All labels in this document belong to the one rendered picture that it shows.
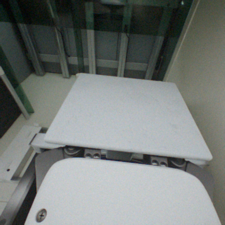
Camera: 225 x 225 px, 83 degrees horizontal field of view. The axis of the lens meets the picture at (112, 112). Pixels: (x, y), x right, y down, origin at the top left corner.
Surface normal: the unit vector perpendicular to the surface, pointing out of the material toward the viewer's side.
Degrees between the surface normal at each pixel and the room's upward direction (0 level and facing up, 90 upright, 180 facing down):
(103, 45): 90
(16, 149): 0
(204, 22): 90
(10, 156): 0
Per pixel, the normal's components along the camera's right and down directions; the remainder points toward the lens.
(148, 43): -0.07, 0.70
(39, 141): 0.07, -0.71
